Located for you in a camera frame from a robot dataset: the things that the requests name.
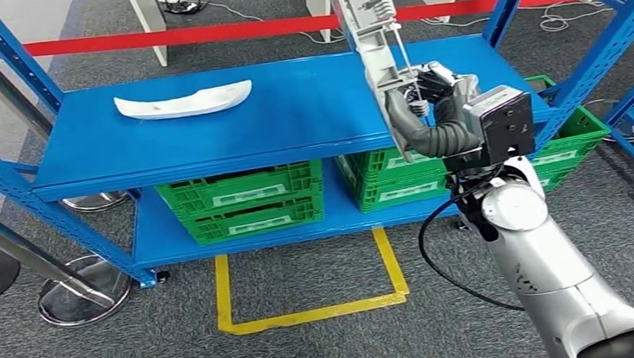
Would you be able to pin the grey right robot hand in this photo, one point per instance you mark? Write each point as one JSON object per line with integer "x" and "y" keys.
{"x": 435, "y": 87}

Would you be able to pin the silver wheel hubcap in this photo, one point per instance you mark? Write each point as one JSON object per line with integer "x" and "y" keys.
{"x": 381, "y": 63}

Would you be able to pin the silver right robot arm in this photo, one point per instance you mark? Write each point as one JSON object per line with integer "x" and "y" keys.
{"x": 530, "y": 251}

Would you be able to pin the white curved plastic part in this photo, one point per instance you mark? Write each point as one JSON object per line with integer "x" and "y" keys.
{"x": 184, "y": 104}

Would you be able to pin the green plastic crate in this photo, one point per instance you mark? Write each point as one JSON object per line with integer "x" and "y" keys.
{"x": 373, "y": 164}
{"x": 399, "y": 196}
{"x": 237, "y": 187}
{"x": 552, "y": 177}
{"x": 571, "y": 138}
{"x": 252, "y": 223}

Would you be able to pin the yellow floor tape square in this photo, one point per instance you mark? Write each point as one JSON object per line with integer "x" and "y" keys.
{"x": 306, "y": 316}

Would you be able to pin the chrome stanchion base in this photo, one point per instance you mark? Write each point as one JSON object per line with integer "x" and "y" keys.
{"x": 628, "y": 130}

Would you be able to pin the red barrier belt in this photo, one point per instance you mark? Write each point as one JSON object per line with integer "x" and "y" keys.
{"x": 167, "y": 37}

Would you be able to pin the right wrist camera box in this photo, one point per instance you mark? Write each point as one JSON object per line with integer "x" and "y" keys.
{"x": 504, "y": 127}

